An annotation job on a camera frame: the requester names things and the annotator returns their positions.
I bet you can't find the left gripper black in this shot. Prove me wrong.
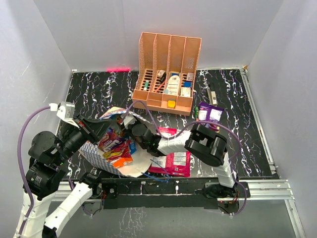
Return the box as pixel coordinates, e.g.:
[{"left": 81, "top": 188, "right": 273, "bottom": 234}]
[{"left": 54, "top": 112, "right": 114, "bottom": 164}]

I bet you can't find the checkered paper bag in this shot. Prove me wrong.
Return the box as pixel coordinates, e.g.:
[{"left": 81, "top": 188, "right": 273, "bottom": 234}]
[{"left": 79, "top": 107, "right": 154, "bottom": 178}]

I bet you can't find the pink snack packet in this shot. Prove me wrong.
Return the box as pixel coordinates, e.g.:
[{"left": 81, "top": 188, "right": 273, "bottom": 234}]
[{"left": 148, "top": 126, "right": 192, "bottom": 178}]

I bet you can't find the green snack packet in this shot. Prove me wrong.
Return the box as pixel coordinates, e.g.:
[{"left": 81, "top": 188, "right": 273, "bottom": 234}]
[{"left": 194, "top": 106, "right": 200, "bottom": 121}]

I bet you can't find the purple snack packet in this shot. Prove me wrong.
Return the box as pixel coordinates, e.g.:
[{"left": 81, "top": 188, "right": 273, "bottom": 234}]
[{"left": 198, "top": 102, "right": 224, "bottom": 123}]

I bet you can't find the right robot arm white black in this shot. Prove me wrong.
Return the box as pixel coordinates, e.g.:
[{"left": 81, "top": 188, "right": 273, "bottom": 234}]
[{"left": 121, "top": 122, "right": 239, "bottom": 198}]

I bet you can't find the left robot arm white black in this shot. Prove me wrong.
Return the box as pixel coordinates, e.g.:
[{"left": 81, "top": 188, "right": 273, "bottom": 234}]
[{"left": 14, "top": 116, "right": 112, "bottom": 238}]

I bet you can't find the orange snack packet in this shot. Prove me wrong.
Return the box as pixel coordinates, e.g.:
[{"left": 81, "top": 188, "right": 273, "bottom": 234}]
[{"left": 111, "top": 157, "right": 133, "bottom": 169}]

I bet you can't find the green white glue stick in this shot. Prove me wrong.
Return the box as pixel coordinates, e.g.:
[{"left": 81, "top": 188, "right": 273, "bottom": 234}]
[{"left": 143, "top": 80, "right": 149, "bottom": 91}]

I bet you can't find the pink marker strip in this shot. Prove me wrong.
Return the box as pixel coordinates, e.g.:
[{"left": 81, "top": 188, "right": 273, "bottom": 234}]
[{"left": 106, "top": 66, "right": 131, "bottom": 72}]

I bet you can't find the white label bottle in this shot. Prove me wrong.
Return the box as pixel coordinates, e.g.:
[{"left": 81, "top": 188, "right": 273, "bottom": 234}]
[{"left": 164, "top": 75, "right": 181, "bottom": 96}]

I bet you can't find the white small box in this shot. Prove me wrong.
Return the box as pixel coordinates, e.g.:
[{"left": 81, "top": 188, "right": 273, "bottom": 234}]
[{"left": 180, "top": 87, "right": 192, "bottom": 98}]

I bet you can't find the peach desk organizer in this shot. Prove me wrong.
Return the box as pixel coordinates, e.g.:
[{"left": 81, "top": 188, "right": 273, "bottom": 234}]
[{"left": 132, "top": 32, "right": 202, "bottom": 116}]

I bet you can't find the black grey stapler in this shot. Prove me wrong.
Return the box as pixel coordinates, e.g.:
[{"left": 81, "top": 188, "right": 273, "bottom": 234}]
[{"left": 207, "top": 83, "right": 218, "bottom": 106}]

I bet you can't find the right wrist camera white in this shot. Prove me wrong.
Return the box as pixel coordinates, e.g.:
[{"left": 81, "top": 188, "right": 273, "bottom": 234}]
[{"left": 123, "top": 115, "right": 137, "bottom": 129}]

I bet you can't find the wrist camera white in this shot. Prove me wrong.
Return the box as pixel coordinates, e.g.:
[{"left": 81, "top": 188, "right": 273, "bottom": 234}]
[
  {"left": 56, "top": 102, "right": 77, "bottom": 127},
  {"left": 123, "top": 115, "right": 137, "bottom": 129}
]

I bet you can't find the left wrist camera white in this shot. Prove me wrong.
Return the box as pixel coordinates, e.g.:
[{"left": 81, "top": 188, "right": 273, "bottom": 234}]
[{"left": 56, "top": 102, "right": 77, "bottom": 127}]

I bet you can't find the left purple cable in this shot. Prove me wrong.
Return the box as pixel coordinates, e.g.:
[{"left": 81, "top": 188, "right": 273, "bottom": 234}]
[{"left": 14, "top": 103, "right": 58, "bottom": 238}]

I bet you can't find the purple cable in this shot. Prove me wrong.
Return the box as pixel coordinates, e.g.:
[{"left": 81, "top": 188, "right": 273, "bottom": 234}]
[
  {"left": 14, "top": 103, "right": 58, "bottom": 238},
  {"left": 125, "top": 100, "right": 248, "bottom": 216}
]

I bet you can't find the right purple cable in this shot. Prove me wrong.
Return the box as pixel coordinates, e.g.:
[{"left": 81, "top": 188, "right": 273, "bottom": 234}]
[{"left": 125, "top": 100, "right": 248, "bottom": 216}]

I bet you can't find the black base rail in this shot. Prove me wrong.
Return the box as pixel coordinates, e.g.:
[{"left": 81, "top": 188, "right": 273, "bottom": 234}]
[{"left": 95, "top": 178, "right": 250, "bottom": 213}]

